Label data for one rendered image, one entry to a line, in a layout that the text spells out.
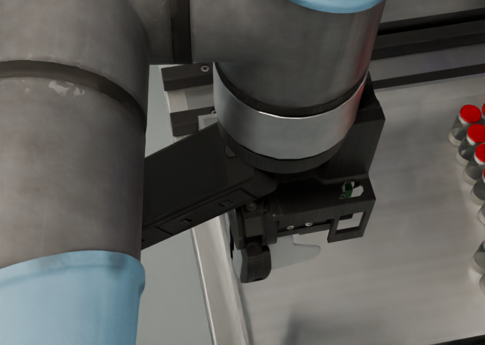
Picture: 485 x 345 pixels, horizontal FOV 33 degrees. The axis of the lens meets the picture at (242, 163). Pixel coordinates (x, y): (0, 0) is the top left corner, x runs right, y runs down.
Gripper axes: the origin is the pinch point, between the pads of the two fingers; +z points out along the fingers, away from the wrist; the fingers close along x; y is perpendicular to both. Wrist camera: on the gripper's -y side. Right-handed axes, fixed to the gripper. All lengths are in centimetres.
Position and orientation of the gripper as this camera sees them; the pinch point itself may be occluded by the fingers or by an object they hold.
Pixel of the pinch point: (237, 260)
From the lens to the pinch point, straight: 60.7
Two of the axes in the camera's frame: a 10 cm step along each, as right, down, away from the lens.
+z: -0.3, 5.0, 8.7
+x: -2.0, -8.5, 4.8
